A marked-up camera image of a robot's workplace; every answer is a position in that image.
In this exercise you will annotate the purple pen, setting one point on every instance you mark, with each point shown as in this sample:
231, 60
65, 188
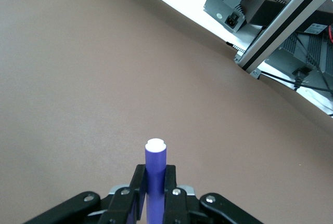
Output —
155, 172

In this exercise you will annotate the dark brown box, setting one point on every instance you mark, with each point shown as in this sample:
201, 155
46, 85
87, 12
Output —
265, 3

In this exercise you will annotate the aluminium frame post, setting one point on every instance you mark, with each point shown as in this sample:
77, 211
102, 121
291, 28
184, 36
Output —
281, 24

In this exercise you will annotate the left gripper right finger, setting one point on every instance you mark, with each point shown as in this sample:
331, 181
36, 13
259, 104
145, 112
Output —
174, 203

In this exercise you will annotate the small grey finned power supply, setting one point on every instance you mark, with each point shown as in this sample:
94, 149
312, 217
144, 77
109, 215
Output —
226, 3

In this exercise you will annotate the large grey finned power supply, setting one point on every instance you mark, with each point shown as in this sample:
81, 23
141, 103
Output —
309, 50

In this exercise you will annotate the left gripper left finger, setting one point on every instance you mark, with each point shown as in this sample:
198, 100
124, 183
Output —
130, 203

